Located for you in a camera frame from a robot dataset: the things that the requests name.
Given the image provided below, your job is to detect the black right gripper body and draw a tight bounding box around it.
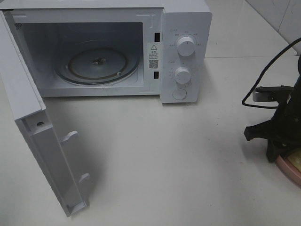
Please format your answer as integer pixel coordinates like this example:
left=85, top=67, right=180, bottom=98
left=271, top=103, right=301, bottom=155

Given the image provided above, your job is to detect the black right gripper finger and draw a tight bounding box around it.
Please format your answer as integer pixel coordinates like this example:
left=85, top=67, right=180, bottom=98
left=244, top=120, right=273, bottom=141
left=266, top=139, right=286, bottom=162

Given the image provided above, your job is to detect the white bread sandwich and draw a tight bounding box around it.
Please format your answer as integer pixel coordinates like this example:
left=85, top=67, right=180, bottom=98
left=287, top=151, right=301, bottom=172

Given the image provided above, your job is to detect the pink round plate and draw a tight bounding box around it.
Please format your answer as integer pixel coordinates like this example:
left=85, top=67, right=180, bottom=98
left=276, top=156, right=301, bottom=187

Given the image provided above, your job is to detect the white round door button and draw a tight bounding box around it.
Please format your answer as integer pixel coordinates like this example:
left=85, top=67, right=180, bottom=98
left=173, top=89, right=187, bottom=100

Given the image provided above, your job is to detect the white microwave door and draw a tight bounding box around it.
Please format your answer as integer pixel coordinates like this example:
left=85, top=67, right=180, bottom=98
left=0, top=10, right=87, bottom=217

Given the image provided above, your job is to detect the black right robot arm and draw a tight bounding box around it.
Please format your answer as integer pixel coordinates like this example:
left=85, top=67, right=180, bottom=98
left=267, top=78, right=301, bottom=162

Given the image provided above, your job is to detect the white upper power knob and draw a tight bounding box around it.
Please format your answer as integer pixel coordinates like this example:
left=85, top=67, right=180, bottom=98
left=176, top=35, right=196, bottom=57

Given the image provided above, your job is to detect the white warning label sticker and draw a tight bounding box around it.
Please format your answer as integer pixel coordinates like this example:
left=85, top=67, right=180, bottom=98
left=146, top=42, right=162, bottom=70

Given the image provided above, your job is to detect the glass microwave turntable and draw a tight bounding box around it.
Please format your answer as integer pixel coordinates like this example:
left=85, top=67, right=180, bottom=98
left=54, top=40, right=143, bottom=85

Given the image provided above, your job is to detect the white microwave oven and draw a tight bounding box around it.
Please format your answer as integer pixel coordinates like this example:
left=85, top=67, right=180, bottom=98
left=0, top=0, right=212, bottom=104

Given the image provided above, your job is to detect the black camera cable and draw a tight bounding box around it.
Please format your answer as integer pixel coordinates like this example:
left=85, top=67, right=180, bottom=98
left=242, top=37, right=301, bottom=111

